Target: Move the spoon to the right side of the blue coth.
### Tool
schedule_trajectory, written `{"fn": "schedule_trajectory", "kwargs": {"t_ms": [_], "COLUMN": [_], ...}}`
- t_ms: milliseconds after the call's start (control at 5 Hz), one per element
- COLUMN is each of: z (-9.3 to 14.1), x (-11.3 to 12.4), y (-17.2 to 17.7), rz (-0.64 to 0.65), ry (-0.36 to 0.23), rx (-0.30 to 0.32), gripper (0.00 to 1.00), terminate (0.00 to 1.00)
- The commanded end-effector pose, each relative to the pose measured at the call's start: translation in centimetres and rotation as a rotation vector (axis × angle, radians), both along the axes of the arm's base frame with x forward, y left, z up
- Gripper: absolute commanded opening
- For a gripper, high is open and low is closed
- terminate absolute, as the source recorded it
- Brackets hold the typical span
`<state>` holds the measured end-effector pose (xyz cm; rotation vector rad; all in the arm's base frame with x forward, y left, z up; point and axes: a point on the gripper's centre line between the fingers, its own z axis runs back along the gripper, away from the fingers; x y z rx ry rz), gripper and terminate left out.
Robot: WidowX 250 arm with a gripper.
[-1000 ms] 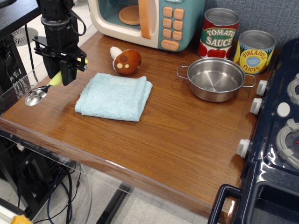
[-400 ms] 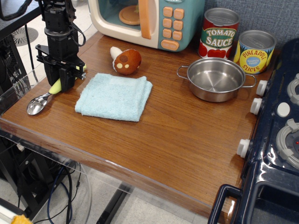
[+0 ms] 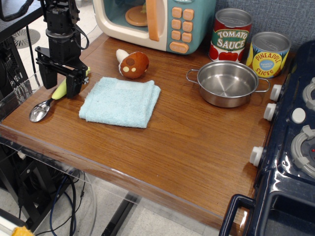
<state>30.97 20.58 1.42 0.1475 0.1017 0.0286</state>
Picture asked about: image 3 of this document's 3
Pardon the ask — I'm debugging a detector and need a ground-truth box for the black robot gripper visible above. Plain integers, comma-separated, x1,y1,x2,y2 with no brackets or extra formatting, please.
35,31,88,99

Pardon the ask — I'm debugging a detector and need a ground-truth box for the spoon with yellow-green handle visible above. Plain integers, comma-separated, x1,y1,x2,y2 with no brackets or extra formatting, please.
29,66,91,123

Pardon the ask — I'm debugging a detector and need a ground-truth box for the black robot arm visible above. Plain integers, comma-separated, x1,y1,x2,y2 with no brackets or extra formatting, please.
35,0,89,98

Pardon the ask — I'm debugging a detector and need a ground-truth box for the black side desk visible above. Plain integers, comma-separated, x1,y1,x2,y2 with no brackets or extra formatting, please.
0,0,42,99

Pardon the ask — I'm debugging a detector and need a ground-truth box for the light blue folded cloth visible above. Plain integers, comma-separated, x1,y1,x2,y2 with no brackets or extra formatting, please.
79,77,161,128

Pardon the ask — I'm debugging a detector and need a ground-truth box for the brown plush mushroom toy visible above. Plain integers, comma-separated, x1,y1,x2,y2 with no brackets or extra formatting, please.
116,49,149,79

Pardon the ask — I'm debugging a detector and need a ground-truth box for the toy microwave oven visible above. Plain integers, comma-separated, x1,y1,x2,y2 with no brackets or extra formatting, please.
93,0,216,55

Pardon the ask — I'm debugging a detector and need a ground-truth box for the small stainless steel pot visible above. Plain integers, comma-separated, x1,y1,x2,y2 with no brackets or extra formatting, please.
186,60,271,108

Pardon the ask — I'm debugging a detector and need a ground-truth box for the tomato sauce can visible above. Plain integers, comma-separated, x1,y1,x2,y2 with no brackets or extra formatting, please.
209,8,253,62

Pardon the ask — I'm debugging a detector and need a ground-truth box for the pineapple slices can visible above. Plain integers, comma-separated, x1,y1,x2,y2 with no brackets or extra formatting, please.
246,31,291,78

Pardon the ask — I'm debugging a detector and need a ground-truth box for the dark blue toy stove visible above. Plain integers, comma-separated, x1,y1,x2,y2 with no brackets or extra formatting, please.
220,41,315,236

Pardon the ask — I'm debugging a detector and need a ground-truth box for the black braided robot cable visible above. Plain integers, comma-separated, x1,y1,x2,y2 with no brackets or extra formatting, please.
0,0,35,22

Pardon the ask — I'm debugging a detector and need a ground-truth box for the blue cable under table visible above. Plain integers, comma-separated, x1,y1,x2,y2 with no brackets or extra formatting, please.
49,175,77,236

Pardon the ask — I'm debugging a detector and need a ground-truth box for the black cable under table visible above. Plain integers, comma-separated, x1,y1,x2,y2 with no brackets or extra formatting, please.
36,172,87,236

